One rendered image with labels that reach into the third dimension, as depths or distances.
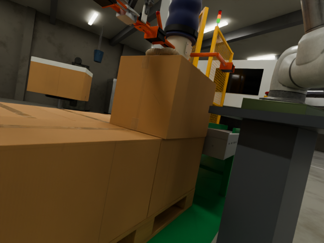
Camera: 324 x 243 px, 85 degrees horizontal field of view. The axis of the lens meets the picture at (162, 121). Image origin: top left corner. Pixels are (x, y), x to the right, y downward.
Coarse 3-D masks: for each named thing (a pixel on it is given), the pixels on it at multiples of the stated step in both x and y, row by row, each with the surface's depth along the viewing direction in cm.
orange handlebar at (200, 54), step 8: (112, 8) 75; (136, 24) 86; (144, 24) 85; (144, 32) 93; (152, 32) 91; (192, 56) 116; (200, 56) 113; (208, 56) 111; (216, 56) 108; (224, 64) 120
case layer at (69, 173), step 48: (0, 144) 36; (48, 144) 43; (96, 144) 54; (144, 144) 74; (192, 144) 116; (0, 192) 37; (48, 192) 45; (96, 192) 58; (144, 192) 80; (0, 240) 38; (48, 240) 47; (96, 240) 62
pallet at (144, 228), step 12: (192, 192) 133; (168, 204) 103; (180, 204) 126; (156, 216) 110; (168, 216) 112; (132, 228) 78; (144, 228) 86; (156, 228) 99; (120, 240) 85; (132, 240) 81; (144, 240) 88
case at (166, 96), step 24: (120, 72) 102; (144, 72) 92; (168, 72) 84; (192, 72) 94; (120, 96) 101; (144, 96) 91; (168, 96) 84; (192, 96) 99; (120, 120) 100; (144, 120) 91; (168, 120) 83; (192, 120) 106
